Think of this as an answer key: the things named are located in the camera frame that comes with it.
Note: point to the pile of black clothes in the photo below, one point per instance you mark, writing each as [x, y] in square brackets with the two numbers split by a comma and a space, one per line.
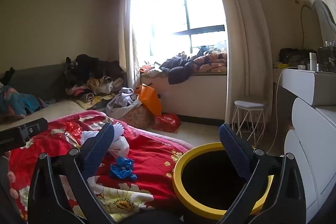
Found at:
[89, 66]

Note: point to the grey white clothes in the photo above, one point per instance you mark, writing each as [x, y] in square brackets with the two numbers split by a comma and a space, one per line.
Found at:
[122, 100]

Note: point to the white window seat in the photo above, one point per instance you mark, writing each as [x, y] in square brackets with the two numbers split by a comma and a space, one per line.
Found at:
[199, 98]

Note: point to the grey green headboard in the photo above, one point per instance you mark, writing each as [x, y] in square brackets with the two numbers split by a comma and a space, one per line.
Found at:
[39, 79]

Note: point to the red floral blanket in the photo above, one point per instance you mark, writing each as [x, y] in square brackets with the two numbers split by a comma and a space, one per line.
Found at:
[149, 155]

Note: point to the floral fabric basket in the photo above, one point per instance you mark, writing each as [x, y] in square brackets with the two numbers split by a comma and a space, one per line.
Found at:
[136, 116]

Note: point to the white charger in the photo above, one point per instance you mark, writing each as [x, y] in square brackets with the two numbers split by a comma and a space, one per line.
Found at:
[301, 66]

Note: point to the orange paper bag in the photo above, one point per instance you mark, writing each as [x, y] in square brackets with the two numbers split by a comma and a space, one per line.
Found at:
[151, 99]

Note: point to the white drawer chest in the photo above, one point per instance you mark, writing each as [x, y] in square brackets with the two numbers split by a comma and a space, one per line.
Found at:
[315, 140]

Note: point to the black bag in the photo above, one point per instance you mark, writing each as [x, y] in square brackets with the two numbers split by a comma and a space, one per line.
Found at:
[294, 56]

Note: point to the vanity mirror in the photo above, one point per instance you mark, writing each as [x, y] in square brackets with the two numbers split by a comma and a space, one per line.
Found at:
[323, 22]

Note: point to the white vanity desk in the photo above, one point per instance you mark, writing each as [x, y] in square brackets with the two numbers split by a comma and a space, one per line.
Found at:
[309, 85]

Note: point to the pink white clothes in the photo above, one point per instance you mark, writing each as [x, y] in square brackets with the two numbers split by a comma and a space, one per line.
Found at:
[149, 70]

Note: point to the dark blue jacket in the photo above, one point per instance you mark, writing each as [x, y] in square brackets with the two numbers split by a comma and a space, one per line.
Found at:
[178, 69]

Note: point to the dark cloth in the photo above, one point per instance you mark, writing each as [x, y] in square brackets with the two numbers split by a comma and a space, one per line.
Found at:
[7, 75]

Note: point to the cream thick curtain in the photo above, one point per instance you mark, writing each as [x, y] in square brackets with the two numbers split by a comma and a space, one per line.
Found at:
[244, 43]

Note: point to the yellow rimmed black trash bin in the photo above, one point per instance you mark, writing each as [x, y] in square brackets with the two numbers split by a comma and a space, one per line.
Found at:
[181, 174]

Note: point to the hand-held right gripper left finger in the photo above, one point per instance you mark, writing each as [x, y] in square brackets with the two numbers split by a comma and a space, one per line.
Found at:
[98, 148]

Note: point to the sheer white curtain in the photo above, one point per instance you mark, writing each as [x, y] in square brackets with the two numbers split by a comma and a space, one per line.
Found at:
[126, 35]

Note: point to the bed with beige sheet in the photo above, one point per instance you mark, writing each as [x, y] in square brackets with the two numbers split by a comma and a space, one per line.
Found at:
[52, 112]

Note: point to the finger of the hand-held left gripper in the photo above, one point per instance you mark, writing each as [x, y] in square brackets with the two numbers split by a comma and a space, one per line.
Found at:
[34, 128]

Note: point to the white bottle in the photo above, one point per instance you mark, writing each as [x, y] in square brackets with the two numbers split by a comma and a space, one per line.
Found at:
[313, 61]

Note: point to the yellow box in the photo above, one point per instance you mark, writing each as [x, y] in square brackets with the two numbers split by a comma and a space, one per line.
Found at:
[281, 65]

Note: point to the red plastic bag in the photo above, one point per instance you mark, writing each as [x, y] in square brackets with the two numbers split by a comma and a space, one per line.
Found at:
[168, 123]

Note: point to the blue plastic bag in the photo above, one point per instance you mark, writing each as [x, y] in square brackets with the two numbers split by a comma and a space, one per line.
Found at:
[120, 171]

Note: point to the pile of patterned clothes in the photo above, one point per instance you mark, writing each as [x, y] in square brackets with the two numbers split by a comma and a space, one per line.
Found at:
[97, 87]

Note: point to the orange patterned quilt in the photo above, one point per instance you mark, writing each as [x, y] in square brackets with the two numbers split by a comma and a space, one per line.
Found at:
[212, 61]

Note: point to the colourful patterned garment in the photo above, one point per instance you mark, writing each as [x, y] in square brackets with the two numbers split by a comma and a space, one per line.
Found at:
[15, 103]

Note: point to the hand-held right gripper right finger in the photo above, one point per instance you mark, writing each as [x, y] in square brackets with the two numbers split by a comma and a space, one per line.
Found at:
[233, 148]

